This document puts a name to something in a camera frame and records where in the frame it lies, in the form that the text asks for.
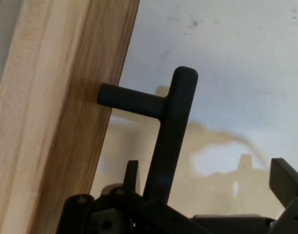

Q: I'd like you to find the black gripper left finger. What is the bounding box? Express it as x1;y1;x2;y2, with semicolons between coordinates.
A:
56;159;208;234

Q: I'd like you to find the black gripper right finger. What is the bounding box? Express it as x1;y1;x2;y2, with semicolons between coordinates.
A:
269;157;298;234

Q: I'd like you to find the light wooden cabinet door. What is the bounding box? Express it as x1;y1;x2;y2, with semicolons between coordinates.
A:
0;0;141;234

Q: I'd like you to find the black drawer handle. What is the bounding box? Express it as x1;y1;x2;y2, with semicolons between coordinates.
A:
97;66;199;208

